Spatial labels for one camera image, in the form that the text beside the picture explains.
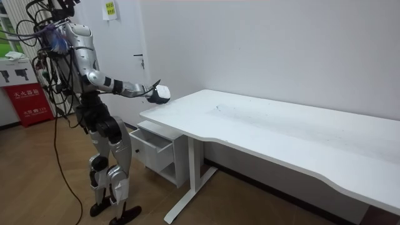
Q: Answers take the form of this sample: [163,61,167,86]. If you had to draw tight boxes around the robot body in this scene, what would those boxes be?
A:
[31,0,109,131]

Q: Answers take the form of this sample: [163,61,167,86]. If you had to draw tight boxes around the red fire extinguisher box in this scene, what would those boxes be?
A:
[2,82,55,128]

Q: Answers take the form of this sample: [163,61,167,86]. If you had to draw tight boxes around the white cloth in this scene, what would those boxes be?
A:
[4,51,27,62]

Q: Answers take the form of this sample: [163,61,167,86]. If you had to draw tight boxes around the wall paper with yellow label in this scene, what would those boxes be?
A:
[101,1,118,22]

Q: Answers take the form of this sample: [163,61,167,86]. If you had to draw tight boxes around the black door handle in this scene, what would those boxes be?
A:
[133,53,146,71]

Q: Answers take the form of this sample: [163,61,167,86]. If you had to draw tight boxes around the open white drawer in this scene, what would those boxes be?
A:
[129,127,175,174]

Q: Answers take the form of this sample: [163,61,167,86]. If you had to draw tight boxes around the white drawer cabinet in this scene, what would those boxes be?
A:
[129,119,204,189]

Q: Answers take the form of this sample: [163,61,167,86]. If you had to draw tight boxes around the robot legs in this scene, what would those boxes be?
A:
[74,104,143,225]

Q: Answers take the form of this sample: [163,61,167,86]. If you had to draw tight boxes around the white desk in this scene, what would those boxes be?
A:
[139,89,400,225]

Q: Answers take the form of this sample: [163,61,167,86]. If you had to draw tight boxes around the black floor cable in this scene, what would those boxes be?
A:
[52,114,84,225]

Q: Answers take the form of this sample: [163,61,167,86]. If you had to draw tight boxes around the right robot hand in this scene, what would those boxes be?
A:
[145,84,172,106]

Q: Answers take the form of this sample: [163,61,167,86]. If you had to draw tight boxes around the cable bundle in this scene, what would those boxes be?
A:
[0,19,60,44]

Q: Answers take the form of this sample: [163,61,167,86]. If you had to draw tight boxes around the white cardboard box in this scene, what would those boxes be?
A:
[0,56,39,88]

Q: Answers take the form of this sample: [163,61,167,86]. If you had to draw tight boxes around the window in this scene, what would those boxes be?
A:
[0,0,25,59]

